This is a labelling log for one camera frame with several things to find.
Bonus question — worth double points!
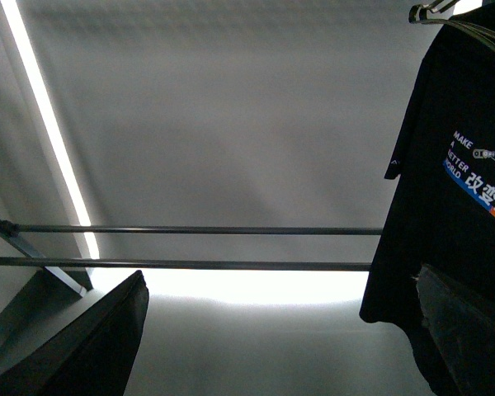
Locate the grey rack frame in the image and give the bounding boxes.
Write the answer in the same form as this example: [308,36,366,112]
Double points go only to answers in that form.
[0,167,94,297]

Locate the black printed t-shirt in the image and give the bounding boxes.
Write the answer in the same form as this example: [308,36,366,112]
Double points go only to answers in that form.
[360,1,495,395]

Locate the ceiling light strip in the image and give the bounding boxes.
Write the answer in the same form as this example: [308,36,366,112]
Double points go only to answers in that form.
[0,0,101,260]

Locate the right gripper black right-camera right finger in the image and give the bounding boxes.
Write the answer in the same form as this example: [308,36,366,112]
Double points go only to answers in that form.
[417,265,495,395]

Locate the metal wire hanger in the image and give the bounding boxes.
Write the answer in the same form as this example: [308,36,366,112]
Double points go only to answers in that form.
[408,0,495,54]

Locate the lower rack rail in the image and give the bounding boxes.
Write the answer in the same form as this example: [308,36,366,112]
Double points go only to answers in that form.
[0,257,371,271]

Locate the upper rack rail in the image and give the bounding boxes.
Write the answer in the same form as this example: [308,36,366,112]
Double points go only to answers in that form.
[0,221,383,236]

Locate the rack rail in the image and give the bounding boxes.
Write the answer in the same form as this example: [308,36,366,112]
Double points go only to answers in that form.
[0,221,383,236]
[0,257,371,271]

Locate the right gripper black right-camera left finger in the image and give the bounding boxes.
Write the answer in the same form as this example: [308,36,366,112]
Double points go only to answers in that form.
[0,271,149,395]

